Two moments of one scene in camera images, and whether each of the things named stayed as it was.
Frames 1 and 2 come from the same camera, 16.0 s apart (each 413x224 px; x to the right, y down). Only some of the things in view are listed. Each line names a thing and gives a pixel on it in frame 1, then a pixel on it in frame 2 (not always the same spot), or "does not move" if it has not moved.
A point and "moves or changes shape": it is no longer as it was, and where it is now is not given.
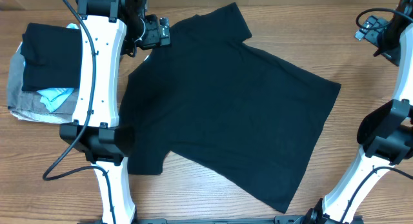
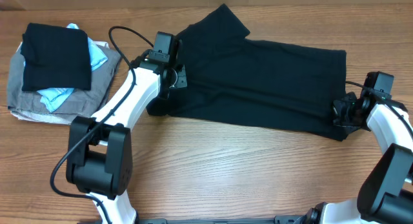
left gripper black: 154,39 to 182,80
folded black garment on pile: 51,57 does not move
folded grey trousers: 19,100 does not move
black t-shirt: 223,102 moves or changes shape
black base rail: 294,219 does not move
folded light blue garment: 53,97 does not move
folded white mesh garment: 42,117 does not move
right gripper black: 393,54 to 337,105
